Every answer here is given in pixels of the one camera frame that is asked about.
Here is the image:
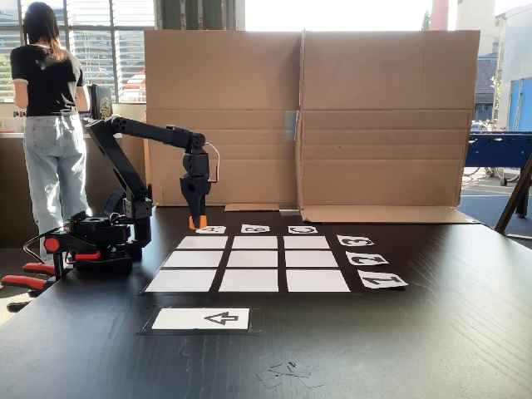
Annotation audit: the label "brown cardboard panel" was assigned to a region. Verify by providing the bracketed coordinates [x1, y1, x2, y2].
[297, 28, 481, 225]
[142, 28, 303, 214]

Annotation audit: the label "paper sheet number 2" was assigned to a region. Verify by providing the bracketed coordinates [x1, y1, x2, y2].
[345, 250, 390, 267]

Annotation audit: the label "person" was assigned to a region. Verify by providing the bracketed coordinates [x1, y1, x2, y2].
[9, 1, 92, 262]

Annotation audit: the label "clear tape scraps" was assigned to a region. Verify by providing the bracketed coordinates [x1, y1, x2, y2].
[254, 360, 326, 390]

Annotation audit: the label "black mini fridge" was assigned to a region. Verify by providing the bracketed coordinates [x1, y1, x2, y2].
[88, 83, 115, 122]

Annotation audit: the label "red white servo wire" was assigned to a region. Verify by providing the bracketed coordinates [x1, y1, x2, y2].
[203, 141, 222, 185]

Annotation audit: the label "red black clamp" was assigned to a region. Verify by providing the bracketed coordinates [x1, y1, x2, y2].
[0, 235, 101, 294]

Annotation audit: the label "white arrow paper sheet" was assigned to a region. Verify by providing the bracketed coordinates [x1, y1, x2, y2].
[151, 307, 251, 332]

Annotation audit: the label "blue foosball table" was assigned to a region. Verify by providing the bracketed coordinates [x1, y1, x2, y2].
[464, 131, 532, 187]

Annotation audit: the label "white nine-square grid sheet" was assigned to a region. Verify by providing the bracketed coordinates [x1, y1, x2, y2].
[143, 234, 354, 294]

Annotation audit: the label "dark wooden easel leg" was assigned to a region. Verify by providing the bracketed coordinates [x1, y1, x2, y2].
[494, 153, 532, 243]

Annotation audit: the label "paper sheet number 3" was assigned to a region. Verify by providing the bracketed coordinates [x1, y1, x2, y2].
[336, 234, 376, 248]

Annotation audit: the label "paper sheet number 1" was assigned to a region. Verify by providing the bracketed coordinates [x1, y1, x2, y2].
[357, 269, 410, 289]

